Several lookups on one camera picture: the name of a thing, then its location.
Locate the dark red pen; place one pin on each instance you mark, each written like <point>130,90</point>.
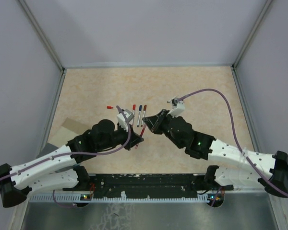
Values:
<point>143,115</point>

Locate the red capped white pen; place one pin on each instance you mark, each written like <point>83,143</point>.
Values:
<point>133,112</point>

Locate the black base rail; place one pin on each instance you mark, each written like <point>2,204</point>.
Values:
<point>140,186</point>

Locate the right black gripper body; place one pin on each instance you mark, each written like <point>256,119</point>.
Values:
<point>163,130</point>

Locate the brown cardboard piece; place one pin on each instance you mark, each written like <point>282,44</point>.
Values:
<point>67,131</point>

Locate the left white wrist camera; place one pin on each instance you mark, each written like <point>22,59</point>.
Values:
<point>125,118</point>

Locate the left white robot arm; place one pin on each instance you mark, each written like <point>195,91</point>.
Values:
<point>60,169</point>

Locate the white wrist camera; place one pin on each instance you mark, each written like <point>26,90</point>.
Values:
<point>177,108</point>
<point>125,118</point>

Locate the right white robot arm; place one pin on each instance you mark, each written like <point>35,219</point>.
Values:
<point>244,167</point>

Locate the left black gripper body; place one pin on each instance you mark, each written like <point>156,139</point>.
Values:
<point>119,135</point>

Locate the blue end white pen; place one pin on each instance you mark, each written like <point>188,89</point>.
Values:
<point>139,116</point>

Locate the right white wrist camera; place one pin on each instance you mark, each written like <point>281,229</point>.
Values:
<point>177,108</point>

